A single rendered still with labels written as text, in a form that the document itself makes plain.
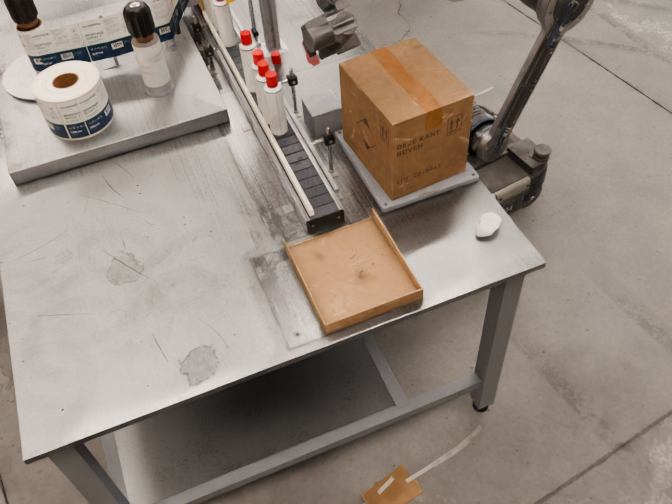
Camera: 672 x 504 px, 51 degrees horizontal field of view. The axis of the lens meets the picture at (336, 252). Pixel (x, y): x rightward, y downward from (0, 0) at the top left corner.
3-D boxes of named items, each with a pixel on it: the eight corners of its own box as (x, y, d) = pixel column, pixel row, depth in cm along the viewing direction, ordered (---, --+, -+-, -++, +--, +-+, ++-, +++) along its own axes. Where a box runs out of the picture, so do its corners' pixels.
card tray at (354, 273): (284, 248, 186) (282, 238, 183) (373, 217, 191) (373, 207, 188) (325, 334, 168) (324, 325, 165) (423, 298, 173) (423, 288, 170)
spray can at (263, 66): (261, 117, 214) (251, 60, 198) (277, 112, 215) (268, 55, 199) (266, 127, 210) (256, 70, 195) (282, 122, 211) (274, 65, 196)
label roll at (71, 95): (42, 112, 221) (24, 74, 210) (103, 91, 227) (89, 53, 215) (58, 148, 210) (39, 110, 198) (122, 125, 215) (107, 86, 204)
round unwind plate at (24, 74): (0, 61, 241) (-2, 58, 240) (88, 38, 247) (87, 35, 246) (8, 112, 222) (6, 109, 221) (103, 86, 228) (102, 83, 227)
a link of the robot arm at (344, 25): (363, 28, 164) (352, 5, 164) (338, 38, 162) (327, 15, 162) (354, 39, 171) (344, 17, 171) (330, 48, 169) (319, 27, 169)
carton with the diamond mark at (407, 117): (342, 138, 210) (338, 62, 189) (411, 112, 216) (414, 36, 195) (392, 201, 192) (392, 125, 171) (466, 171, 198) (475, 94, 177)
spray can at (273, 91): (268, 128, 210) (259, 71, 194) (284, 123, 211) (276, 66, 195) (274, 138, 207) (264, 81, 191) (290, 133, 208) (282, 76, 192)
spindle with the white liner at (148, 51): (143, 84, 228) (116, 1, 205) (170, 77, 230) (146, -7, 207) (149, 100, 222) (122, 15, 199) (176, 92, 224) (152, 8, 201)
